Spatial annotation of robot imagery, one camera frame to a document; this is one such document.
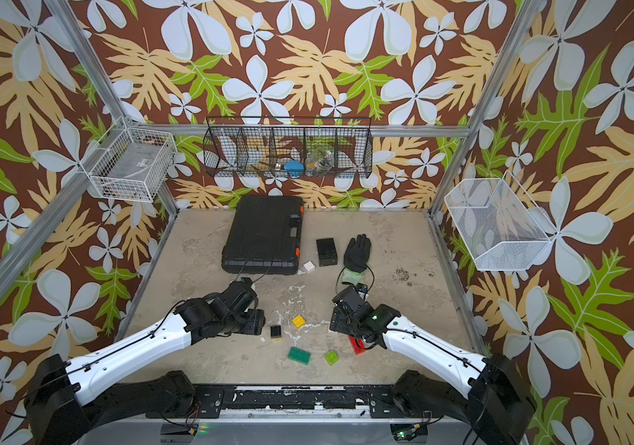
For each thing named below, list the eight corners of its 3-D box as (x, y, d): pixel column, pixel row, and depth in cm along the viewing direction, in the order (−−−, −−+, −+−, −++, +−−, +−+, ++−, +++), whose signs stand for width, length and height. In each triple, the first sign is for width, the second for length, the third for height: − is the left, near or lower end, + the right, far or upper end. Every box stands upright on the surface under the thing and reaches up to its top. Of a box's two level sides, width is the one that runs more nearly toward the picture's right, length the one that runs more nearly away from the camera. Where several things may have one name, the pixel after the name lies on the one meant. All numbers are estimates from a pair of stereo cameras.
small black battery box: (319, 267, 103) (319, 261, 100) (316, 245, 110) (316, 239, 107) (337, 265, 104) (338, 259, 101) (333, 243, 111) (334, 237, 107)
